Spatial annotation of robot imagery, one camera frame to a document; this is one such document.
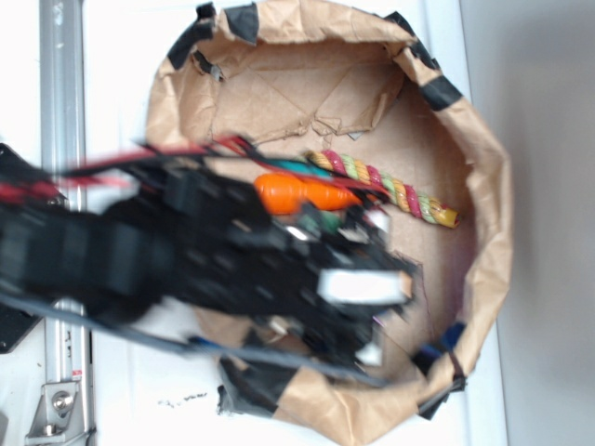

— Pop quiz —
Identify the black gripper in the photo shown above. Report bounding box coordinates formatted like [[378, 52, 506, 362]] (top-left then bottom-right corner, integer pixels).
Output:
[[250, 203, 418, 369]]

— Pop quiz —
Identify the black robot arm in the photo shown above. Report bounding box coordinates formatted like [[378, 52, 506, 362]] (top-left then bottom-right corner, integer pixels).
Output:
[[1, 162, 416, 374]]

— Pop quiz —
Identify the blue sponge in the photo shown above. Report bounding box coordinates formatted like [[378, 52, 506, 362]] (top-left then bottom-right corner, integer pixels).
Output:
[[412, 321, 466, 375]]

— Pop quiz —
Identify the orange toy carrot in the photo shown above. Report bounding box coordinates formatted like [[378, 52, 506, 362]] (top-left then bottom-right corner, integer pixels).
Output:
[[253, 173, 362, 216]]

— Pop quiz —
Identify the green golf ball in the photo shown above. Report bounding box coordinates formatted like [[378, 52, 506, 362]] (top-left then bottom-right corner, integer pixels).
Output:
[[269, 159, 332, 177]]

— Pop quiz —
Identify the brown paper bag tray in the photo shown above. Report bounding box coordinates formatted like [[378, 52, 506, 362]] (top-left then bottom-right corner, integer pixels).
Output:
[[146, 1, 513, 445]]

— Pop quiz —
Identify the multicolour rope toy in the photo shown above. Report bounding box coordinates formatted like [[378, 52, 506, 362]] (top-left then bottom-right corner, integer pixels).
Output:
[[304, 150, 460, 229]]

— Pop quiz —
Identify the red and black cable bundle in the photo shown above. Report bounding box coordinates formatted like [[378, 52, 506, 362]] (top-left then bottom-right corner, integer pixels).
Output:
[[0, 135, 391, 205]]

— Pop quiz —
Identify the metal corner bracket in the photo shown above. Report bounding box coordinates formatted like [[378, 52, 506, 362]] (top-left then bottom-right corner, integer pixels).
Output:
[[24, 381, 85, 445]]

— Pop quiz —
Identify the grey cable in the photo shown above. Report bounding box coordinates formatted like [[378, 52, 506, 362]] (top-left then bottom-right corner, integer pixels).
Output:
[[0, 290, 390, 387]]

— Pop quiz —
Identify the aluminium rail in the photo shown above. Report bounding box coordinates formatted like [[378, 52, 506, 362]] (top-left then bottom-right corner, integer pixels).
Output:
[[39, 1, 96, 445]]

